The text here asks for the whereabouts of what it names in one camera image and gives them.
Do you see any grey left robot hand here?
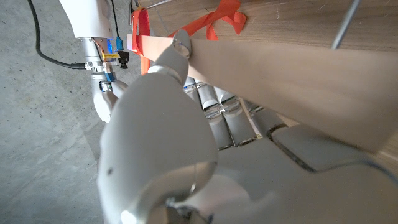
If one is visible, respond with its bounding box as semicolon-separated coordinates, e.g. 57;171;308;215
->
96;29;398;224

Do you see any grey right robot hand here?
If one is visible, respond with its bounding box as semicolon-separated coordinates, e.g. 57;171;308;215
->
91;79;129;124

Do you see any wooden clip hanger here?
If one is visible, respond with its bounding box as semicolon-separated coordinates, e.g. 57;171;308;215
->
126;0;398;155

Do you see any orange satin ribbon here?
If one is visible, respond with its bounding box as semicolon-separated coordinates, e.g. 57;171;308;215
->
130;0;248;75

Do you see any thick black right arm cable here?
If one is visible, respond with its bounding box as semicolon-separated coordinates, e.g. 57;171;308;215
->
27;0;86;70

